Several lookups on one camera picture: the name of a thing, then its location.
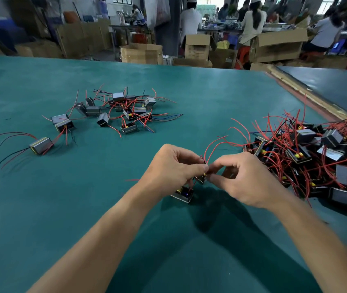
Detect blue plastic crate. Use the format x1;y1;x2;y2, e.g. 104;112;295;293
0;17;29;53

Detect person's left forearm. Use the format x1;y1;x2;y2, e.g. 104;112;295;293
27;182;153;293

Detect person's right forearm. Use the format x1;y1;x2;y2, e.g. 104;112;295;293
265;194;347;293

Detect low brown cardboard box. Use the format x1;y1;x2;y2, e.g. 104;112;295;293
14;39;63;58

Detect labelled cardboard box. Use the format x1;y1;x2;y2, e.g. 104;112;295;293
209;49;238;69

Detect leaning cardboard sheets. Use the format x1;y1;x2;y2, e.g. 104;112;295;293
56;19;113;59

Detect dark metal work table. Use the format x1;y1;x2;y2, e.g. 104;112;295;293
109;24;156;47

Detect person's right hand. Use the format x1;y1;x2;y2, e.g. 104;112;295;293
207;152;288;210

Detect blue plastic chair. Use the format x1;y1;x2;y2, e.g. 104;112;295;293
329;38;347;55

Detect hanging clear plastic bag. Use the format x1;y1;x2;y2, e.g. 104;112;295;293
154;0;171;27

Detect pile of black wired transformers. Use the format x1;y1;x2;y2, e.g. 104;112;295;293
228;105;347;212

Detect flat cardboard box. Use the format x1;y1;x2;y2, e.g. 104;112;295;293
173;58;213;68

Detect tall open cardboard box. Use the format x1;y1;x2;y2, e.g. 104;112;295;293
185;34;214;61

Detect small transformer with red leads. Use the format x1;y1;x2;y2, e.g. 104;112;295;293
170;136;247;204

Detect scattered group of grey transformers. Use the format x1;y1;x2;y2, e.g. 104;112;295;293
0;84;184;169

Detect large long cardboard box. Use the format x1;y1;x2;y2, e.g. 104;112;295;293
249;28;309;64

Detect person's left hand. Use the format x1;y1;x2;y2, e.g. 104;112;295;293
137;144;208;199

